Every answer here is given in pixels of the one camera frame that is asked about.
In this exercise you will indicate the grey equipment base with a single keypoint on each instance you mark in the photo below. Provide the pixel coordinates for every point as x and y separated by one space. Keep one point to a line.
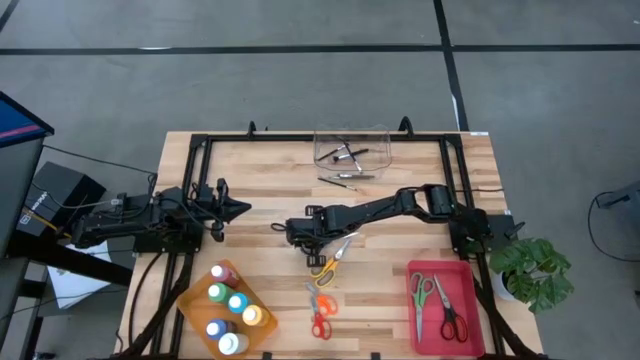
625 197

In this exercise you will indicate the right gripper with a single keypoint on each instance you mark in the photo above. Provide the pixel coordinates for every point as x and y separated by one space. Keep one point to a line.
312 230

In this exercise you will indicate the black and red scissors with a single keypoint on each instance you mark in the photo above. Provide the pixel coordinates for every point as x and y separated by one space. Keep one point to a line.
452 320

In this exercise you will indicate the black box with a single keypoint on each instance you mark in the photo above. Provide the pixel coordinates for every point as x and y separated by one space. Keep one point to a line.
60 185

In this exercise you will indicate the white plant pot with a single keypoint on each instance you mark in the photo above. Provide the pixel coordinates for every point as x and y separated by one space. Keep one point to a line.
500 290

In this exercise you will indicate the clear plastic bin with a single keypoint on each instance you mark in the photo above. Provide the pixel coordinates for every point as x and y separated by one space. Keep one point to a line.
330 167

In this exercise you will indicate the white paint bottle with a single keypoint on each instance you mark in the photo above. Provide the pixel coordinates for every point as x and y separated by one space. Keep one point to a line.
232 344

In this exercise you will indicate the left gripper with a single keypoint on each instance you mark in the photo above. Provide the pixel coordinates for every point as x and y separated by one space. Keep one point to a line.
205 210

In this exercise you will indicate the pink plastic tray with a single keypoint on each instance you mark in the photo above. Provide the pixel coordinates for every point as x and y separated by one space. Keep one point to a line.
475 310

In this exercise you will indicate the green leafy plant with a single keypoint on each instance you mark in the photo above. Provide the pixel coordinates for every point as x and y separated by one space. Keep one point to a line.
530 270

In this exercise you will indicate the teal paint bottle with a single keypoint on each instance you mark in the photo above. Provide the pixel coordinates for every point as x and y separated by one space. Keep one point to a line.
239 303

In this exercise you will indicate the black side desk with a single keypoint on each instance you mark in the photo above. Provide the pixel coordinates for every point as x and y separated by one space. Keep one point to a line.
65 257

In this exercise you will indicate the white paper sheet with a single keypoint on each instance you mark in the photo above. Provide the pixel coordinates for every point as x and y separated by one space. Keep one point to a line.
75 285

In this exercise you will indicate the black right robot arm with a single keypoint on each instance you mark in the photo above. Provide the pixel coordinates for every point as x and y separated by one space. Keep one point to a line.
400 202

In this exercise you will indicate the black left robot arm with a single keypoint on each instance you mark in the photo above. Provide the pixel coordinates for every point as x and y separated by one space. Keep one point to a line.
125 217

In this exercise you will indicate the pink paint bottle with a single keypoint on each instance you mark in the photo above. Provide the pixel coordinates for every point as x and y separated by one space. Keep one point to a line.
225 276

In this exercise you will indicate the orange plastic tray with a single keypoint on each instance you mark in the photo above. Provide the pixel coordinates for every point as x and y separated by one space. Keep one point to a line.
195 310

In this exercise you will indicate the monitor with blue screen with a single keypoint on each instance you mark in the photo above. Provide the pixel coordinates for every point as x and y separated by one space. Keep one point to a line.
20 125

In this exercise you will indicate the green paint bottle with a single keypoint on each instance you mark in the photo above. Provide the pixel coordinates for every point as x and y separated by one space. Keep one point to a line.
220 293

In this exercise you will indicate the yellow paint bottle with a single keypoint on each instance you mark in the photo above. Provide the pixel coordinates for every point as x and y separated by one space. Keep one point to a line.
256 316

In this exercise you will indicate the black aluminium table frame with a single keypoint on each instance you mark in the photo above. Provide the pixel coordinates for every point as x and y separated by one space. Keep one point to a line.
250 137

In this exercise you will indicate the broad-head black paintbrush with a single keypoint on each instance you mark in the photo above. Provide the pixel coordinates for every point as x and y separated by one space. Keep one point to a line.
352 153

